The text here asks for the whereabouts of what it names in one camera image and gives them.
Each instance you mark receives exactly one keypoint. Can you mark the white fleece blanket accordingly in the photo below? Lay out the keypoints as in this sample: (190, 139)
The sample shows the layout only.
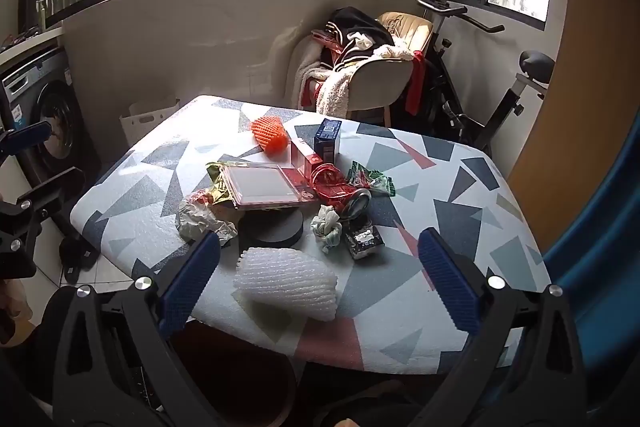
(332, 92)

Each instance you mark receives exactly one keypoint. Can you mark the green snack wrapper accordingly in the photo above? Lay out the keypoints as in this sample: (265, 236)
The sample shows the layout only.
(372, 179)

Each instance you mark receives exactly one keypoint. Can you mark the white plastic basket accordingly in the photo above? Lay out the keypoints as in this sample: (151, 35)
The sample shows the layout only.
(145, 122)

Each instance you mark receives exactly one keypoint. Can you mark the gold green foil wrapper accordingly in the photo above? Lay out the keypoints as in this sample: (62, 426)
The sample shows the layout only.
(217, 187)

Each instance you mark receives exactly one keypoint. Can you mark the dark jacket pile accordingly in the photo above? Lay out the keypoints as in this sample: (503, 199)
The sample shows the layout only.
(355, 27)

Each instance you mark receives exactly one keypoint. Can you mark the crumpled white green paper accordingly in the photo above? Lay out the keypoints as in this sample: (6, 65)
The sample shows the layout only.
(327, 227)

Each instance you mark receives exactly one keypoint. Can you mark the red and pink carton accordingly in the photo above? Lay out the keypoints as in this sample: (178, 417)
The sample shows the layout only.
(307, 162)

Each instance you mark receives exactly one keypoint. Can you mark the orange foam fruit net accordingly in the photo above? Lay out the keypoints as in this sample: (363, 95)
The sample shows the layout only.
(270, 137)

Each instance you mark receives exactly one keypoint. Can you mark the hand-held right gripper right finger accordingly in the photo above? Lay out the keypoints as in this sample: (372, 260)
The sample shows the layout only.
(447, 282)

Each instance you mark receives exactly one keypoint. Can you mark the black exercise bike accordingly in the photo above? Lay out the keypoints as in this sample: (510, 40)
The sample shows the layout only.
(500, 117)

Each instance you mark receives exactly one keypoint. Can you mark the white counter top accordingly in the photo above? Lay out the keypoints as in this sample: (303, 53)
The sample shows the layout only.
(30, 38)

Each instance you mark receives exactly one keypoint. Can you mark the white foam fruit net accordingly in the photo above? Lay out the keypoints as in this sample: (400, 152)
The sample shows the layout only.
(290, 282)

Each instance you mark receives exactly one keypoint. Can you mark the crushed red drink can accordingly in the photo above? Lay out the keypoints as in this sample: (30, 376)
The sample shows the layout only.
(332, 182)

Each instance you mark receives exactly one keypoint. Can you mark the crumpled white paper wrapper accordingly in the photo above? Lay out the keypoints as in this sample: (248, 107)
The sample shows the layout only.
(200, 217)

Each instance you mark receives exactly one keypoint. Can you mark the black tissue packet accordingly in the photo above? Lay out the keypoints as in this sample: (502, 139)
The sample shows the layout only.
(364, 241)

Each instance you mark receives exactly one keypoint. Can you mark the grey washing machine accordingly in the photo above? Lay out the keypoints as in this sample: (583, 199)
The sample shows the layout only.
(55, 107)

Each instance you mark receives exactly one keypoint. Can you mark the black slipper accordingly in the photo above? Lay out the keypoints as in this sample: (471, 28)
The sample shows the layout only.
(80, 251)
(71, 273)

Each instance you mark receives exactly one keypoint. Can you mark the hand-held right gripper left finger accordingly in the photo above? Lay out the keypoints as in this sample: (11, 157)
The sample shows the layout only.
(192, 277)

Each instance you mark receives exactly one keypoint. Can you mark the dark blue small box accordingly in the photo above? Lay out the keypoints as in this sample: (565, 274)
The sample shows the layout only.
(327, 137)

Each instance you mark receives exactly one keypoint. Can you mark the beige chair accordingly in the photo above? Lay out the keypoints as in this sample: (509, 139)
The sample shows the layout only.
(380, 82)

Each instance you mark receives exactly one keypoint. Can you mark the red cloth strip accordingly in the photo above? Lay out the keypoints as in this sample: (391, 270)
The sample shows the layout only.
(415, 82)

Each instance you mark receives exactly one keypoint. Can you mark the brown round bin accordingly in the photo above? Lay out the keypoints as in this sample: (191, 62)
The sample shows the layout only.
(235, 372)

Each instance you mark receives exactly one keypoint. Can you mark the wooden board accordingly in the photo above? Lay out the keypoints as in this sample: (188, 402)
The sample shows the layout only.
(590, 107)

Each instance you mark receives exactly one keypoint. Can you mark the clear plastic tray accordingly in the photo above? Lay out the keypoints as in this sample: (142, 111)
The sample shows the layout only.
(260, 187)

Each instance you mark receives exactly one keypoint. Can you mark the black round disc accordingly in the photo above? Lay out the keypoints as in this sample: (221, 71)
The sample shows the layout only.
(275, 229)

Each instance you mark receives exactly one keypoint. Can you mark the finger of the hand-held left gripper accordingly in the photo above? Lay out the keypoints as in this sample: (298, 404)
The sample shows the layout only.
(52, 189)
(30, 135)

